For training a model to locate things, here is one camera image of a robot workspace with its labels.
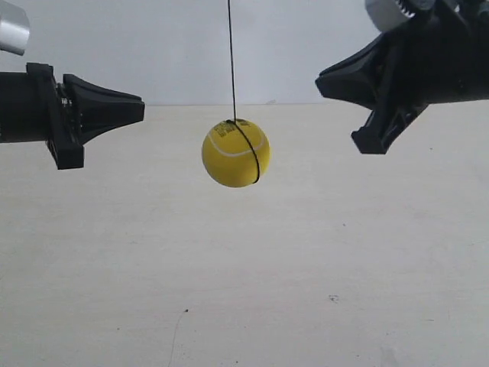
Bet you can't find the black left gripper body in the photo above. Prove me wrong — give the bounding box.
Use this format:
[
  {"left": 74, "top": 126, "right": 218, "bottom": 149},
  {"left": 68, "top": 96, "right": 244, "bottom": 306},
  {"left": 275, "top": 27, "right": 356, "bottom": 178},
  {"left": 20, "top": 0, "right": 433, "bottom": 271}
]
[{"left": 26, "top": 63, "right": 84, "bottom": 170}]

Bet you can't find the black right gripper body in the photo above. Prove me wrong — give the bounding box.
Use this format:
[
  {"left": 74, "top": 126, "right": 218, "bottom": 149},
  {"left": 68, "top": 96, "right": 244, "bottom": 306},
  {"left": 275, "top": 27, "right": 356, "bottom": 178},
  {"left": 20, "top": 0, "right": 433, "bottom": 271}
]
[{"left": 351, "top": 7, "right": 470, "bottom": 154}]

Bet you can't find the yellow tennis ball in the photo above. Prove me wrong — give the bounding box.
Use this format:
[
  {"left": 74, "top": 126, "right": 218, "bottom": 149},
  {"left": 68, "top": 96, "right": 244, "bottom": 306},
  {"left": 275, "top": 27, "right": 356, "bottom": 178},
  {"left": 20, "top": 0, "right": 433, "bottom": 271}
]
[{"left": 201, "top": 119, "right": 271, "bottom": 188}]

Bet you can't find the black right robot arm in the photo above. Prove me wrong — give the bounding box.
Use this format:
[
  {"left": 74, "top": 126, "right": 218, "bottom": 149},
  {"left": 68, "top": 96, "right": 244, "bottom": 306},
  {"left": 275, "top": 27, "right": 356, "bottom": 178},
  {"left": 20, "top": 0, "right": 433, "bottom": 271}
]
[{"left": 315, "top": 1, "right": 488, "bottom": 154}]

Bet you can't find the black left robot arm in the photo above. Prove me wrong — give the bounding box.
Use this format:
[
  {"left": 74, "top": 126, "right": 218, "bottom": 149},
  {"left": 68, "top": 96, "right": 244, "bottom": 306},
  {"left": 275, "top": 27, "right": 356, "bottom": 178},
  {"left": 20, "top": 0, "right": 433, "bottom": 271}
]
[{"left": 1, "top": 63, "right": 145, "bottom": 170}]

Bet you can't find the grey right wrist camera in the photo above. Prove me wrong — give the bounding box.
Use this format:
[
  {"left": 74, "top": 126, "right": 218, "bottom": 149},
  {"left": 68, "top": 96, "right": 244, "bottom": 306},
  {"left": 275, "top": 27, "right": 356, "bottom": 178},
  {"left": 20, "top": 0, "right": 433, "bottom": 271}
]
[{"left": 364, "top": 0, "right": 415, "bottom": 33}]

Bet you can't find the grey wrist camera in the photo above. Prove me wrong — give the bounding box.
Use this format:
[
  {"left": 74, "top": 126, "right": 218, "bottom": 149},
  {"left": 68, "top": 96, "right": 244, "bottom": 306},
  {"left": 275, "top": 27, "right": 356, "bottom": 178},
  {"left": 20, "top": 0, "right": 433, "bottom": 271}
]
[
  {"left": 364, "top": 0, "right": 415, "bottom": 33},
  {"left": 1, "top": 1, "right": 31, "bottom": 56}
]

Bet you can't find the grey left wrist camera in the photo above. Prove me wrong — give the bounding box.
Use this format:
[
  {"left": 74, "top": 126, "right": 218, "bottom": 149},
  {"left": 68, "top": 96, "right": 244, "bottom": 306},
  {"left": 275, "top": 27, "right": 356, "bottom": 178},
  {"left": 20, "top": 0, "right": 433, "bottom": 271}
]
[{"left": 1, "top": 1, "right": 31, "bottom": 56}]

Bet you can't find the thin black hanging string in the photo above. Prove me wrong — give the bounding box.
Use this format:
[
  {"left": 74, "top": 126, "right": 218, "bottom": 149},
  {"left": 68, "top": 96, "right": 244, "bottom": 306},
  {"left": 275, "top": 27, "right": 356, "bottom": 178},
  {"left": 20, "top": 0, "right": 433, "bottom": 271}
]
[{"left": 226, "top": 0, "right": 238, "bottom": 122}]

